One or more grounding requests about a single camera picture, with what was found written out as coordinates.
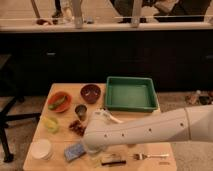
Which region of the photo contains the white round container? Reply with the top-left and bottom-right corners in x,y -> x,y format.
31,139 -> 52,160

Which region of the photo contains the green plastic tray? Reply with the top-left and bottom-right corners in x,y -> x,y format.
105,76 -> 158,112

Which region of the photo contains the orange bowl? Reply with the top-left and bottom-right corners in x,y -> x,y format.
47,91 -> 72,113

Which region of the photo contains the dark red grape bunch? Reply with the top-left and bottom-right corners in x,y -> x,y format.
69,120 -> 86,136

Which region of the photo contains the silver fork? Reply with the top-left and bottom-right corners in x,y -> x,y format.
132,153 -> 169,160

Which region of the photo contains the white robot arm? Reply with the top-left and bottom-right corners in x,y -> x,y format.
82,105 -> 213,155

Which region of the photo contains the small metal cup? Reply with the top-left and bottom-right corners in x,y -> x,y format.
75,105 -> 87,121

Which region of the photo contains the blue sponge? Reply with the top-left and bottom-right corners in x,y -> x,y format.
64,143 -> 85,162

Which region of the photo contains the dark red bowl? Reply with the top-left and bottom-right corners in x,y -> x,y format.
80,84 -> 101,104

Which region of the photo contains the green cucumber piece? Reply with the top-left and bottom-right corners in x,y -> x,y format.
48,96 -> 66,110

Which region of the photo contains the black chair base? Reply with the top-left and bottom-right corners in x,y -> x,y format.
0,53 -> 42,164

